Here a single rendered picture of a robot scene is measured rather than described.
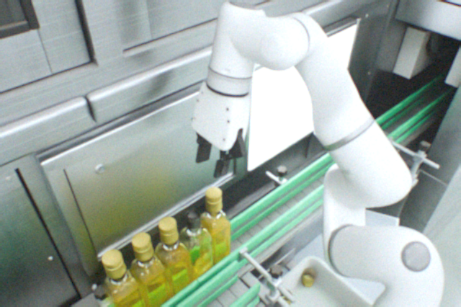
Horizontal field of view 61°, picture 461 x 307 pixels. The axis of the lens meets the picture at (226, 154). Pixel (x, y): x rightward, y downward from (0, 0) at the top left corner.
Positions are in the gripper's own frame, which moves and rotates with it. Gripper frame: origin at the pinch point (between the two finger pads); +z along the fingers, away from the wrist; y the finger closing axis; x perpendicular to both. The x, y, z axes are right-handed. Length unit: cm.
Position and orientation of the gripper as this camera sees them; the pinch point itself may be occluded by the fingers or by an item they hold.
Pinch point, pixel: (212, 160)
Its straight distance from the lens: 74.3
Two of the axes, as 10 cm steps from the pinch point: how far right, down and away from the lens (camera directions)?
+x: 7.3, -2.3, 6.4
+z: -1.9, 8.4, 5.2
